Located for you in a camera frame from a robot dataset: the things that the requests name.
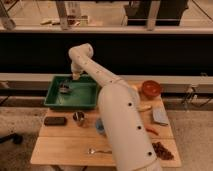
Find small brush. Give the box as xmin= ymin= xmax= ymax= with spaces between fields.
xmin=59 ymin=87 xmax=71 ymax=94

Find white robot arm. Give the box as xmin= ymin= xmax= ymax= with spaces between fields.
xmin=68 ymin=43 xmax=163 ymax=171

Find green plastic tray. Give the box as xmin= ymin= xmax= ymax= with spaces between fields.
xmin=44 ymin=74 xmax=100 ymax=110

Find small metal cup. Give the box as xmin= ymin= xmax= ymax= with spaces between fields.
xmin=73 ymin=111 xmax=85 ymax=126

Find black rectangular block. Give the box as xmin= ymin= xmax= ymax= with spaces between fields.
xmin=44 ymin=117 xmax=67 ymax=126

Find black object on floor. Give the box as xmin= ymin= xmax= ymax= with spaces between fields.
xmin=0 ymin=133 xmax=23 ymax=144

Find yellow banana piece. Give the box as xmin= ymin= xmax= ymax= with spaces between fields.
xmin=138 ymin=105 xmax=152 ymax=112

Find red bowl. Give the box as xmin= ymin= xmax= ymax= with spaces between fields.
xmin=141 ymin=80 xmax=162 ymax=99

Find red chili pepper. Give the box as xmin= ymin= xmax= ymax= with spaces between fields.
xmin=145 ymin=126 xmax=159 ymax=136

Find brown dried food pile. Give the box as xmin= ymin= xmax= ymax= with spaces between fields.
xmin=152 ymin=142 xmax=174 ymax=160

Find cables at right wall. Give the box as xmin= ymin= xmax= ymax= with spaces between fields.
xmin=182 ymin=84 xmax=213 ymax=109

